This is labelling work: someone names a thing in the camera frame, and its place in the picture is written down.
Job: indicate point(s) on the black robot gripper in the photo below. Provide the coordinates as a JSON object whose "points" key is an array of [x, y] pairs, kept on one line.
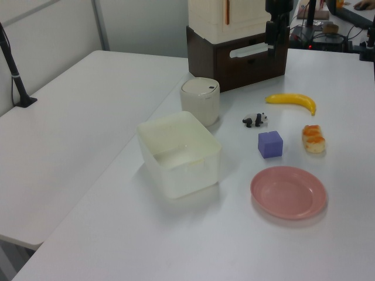
{"points": [[279, 6]]}

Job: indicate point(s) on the purple cube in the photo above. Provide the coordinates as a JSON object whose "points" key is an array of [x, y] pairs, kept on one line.
{"points": [[270, 145]]}

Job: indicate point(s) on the pink plastic plate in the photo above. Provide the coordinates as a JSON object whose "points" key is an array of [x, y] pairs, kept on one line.
{"points": [[288, 193]]}

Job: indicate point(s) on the person's hand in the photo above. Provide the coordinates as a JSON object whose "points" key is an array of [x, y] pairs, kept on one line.
{"points": [[362, 4]]}

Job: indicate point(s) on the black background stand pole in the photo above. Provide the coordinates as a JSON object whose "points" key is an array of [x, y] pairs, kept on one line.
{"points": [[311, 14]]}

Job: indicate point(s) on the dark brown drawer cabinet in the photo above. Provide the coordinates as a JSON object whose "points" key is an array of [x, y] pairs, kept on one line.
{"points": [[234, 63]]}

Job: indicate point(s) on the cream toy cabinet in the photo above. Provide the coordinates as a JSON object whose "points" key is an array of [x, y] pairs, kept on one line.
{"points": [[225, 17]]}

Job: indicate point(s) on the small brown cardboard item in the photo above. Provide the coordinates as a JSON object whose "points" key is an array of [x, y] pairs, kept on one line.
{"points": [[330, 27]]}

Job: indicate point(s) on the black electronic device box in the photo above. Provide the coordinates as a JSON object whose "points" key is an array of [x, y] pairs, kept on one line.
{"points": [[329, 42]]}

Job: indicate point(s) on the yellow banana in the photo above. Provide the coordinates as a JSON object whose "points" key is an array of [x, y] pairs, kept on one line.
{"points": [[294, 99]]}

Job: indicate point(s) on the dark laptop computer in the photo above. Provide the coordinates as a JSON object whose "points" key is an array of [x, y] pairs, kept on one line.
{"points": [[351, 14]]}

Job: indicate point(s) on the black white panda figurine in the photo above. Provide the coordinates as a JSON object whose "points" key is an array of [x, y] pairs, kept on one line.
{"points": [[255, 119]]}

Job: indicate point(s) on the cream mini trash can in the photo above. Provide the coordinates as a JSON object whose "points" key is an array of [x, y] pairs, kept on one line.
{"points": [[200, 101]]}

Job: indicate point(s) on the orange glazed bread piece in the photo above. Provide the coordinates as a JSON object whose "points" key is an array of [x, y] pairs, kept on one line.
{"points": [[313, 139]]}

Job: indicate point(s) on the white plastic storage bin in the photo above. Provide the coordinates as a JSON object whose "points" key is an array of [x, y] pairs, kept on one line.
{"points": [[178, 155]]}

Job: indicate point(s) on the black table clamp mount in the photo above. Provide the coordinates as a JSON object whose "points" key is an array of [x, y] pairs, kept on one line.
{"points": [[367, 47]]}

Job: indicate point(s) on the black camera stand pole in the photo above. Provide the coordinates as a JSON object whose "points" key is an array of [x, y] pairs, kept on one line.
{"points": [[13, 70]]}

